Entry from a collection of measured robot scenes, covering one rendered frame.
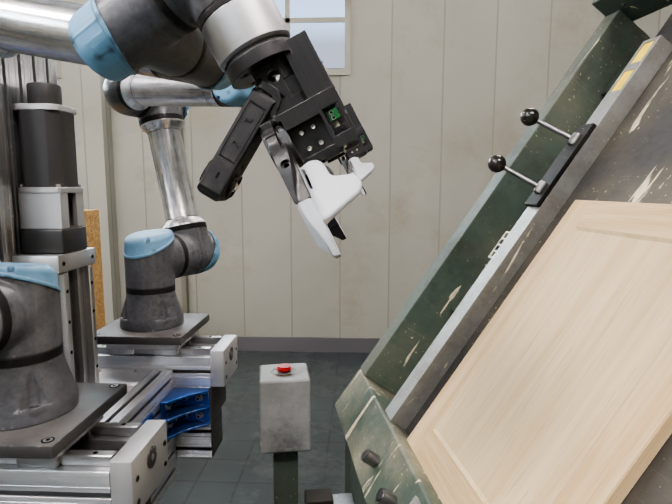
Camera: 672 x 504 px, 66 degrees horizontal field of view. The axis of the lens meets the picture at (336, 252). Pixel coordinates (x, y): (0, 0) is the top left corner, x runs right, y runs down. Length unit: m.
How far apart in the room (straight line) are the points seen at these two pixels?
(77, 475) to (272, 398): 0.52
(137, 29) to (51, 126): 0.58
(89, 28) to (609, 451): 0.72
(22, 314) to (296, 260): 3.52
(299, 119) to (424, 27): 3.91
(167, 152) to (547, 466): 1.12
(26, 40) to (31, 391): 0.49
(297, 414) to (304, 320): 3.09
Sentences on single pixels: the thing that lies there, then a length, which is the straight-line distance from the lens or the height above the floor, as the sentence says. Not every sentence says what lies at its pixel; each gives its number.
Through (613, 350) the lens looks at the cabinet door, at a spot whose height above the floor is 1.16.
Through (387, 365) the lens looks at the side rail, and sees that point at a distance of 1.33.
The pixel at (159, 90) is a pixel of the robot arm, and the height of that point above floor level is 1.59.
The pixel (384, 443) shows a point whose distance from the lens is 1.07.
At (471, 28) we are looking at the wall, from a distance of 4.42.
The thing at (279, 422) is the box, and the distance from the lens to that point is 1.28.
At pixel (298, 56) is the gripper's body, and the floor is 1.50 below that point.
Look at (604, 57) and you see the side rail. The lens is 1.51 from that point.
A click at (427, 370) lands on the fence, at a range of 1.10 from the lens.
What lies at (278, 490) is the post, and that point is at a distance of 1.40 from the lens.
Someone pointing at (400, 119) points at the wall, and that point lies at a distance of 4.22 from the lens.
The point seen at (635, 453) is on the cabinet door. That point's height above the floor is 1.09.
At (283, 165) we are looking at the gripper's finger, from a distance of 0.46.
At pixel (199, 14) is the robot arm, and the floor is 1.54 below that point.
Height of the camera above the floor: 1.38
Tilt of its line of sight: 7 degrees down
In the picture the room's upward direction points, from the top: straight up
